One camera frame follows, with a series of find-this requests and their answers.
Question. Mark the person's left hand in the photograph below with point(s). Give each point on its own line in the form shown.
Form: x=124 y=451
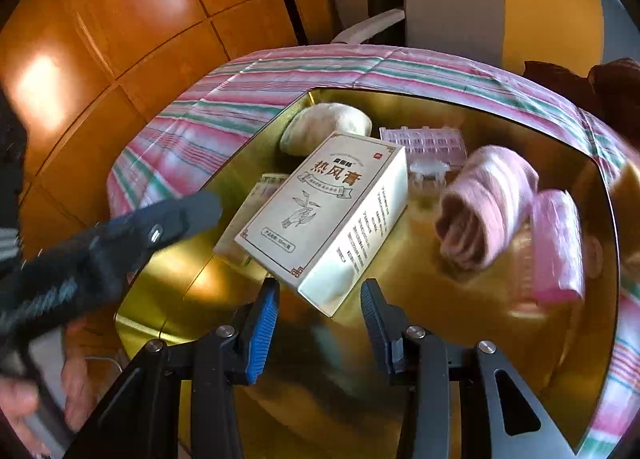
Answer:
x=80 y=379

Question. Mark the grey yellow blue sofa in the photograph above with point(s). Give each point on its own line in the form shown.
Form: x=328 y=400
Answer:
x=545 y=14

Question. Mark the pink towel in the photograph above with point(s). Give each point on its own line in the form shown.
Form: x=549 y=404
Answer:
x=480 y=204

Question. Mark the gold metal tin container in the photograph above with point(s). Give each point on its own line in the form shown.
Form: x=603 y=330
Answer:
x=320 y=379

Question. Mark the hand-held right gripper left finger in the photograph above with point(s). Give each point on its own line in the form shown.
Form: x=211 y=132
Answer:
x=262 y=334

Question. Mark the large white medicine box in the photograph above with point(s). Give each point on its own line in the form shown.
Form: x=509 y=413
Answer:
x=320 y=209

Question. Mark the beige sock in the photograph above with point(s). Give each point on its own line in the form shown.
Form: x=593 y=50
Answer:
x=325 y=126

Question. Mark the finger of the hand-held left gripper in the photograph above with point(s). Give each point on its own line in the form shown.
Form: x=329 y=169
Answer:
x=170 y=221

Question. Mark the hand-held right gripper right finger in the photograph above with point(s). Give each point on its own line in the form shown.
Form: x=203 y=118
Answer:
x=374 y=321

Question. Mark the small carton box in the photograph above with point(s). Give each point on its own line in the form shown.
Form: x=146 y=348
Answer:
x=252 y=209

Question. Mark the dark red cloth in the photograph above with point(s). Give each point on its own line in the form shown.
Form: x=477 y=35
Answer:
x=615 y=89

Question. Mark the striped pink green bed sheet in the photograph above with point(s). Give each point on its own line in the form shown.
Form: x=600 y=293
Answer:
x=250 y=84

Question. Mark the clear pill organizer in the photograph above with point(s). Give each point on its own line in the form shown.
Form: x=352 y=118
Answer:
x=425 y=144

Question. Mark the clear plastic cap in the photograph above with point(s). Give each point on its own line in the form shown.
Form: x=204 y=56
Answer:
x=430 y=174

